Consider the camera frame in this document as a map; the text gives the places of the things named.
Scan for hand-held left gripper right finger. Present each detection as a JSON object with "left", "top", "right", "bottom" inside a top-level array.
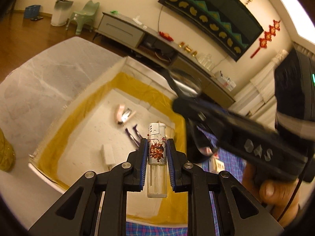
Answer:
[{"left": 167, "top": 139, "right": 285, "bottom": 236}]

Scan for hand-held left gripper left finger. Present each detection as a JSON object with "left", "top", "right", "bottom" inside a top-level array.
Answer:
[{"left": 28, "top": 138, "right": 148, "bottom": 236}]

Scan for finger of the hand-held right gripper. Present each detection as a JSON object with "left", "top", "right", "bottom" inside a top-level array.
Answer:
[
  {"left": 172, "top": 97, "right": 230, "bottom": 129},
  {"left": 186, "top": 117, "right": 220, "bottom": 163}
]

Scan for printed clear lighter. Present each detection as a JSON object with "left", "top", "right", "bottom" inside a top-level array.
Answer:
[{"left": 146, "top": 122, "right": 168, "bottom": 198}]

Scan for purple hair clip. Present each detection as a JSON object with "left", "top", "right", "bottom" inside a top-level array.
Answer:
[{"left": 125, "top": 125, "right": 143, "bottom": 150}]

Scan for small white block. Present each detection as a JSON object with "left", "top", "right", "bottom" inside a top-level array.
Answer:
[{"left": 101, "top": 145, "right": 116, "bottom": 166}]

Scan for white cardboard box yellow tape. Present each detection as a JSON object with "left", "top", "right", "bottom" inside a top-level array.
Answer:
[{"left": 27, "top": 56, "right": 190, "bottom": 228}]

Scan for person's right hand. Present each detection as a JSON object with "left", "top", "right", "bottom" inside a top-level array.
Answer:
[{"left": 242, "top": 163, "right": 302, "bottom": 228}]

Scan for red card box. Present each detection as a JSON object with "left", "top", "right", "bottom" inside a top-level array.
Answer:
[{"left": 200, "top": 146, "right": 220, "bottom": 160}]

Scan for yellow white cigarette box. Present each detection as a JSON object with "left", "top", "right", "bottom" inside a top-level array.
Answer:
[{"left": 209, "top": 157, "right": 226, "bottom": 174}]

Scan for white boxes on cabinet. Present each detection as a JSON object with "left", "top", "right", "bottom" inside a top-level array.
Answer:
[{"left": 214, "top": 71, "right": 237, "bottom": 91}]

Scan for cluster of glass cups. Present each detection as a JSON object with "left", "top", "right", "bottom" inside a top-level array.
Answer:
[{"left": 197, "top": 53, "right": 214, "bottom": 70}]

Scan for lace covered air conditioner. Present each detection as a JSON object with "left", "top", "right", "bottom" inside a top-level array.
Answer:
[{"left": 231, "top": 49, "right": 289, "bottom": 118}]

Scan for blue plaid cloth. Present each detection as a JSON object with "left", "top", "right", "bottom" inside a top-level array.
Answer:
[{"left": 125, "top": 125, "right": 248, "bottom": 236}]

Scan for red fruit plate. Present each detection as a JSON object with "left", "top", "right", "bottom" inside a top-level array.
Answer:
[{"left": 159, "top": 31, "right": 174, "bottom": 41}]

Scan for red chinese knot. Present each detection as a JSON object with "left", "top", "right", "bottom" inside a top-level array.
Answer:
[{"left": 250, "top": 18, "right": 281, "bottom": 59}]

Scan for television with patterned cover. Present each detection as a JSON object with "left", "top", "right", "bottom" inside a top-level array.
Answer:
[{"left": 157, "top": 0, "right": 264, "bottom": 62}]

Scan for grey tv cabinet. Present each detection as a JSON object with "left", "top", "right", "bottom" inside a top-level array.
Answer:
[{"left": 95, "top": 12, "right": 237, "bottom": 109}]

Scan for glass tea tumbler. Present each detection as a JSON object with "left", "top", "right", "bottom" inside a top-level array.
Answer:
[{"left": 0, "top": 128, "right": 16, "bottom": 172}]

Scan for green child chair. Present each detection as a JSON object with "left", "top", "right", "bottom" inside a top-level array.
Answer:
[{"left": 66, "top": 0, "right": 100, "bottom": 35}]

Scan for white trash bin with plant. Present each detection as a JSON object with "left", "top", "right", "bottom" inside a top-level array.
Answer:
[{"left": 51, "top": 0, "right": 74, "bottom": 27}]

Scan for blue plastic crate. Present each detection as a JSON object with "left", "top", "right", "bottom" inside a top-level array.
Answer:
[{"left": 24, "top": 4, "right": 41, "bottom": 19}]

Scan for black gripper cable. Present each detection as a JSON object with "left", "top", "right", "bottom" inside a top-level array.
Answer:
[{"left": 278, "top": 176, "right": 302, "bottom": 222}]

